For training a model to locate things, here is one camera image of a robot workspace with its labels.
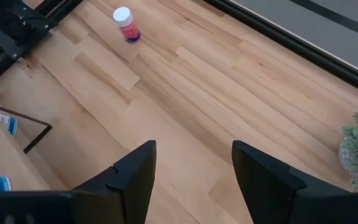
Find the pink bottle white cap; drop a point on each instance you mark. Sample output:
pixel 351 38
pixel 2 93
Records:
pixel 129 26

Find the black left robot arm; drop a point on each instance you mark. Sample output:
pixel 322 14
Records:
pixel 14 18

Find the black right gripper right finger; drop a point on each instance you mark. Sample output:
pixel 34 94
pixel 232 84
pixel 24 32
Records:
pixel 259 186

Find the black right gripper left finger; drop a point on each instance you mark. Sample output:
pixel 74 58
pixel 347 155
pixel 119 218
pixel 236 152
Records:
pixel 135 186

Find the white bottle blue-band label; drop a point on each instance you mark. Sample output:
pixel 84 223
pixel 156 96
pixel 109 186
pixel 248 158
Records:
pixel 9 124

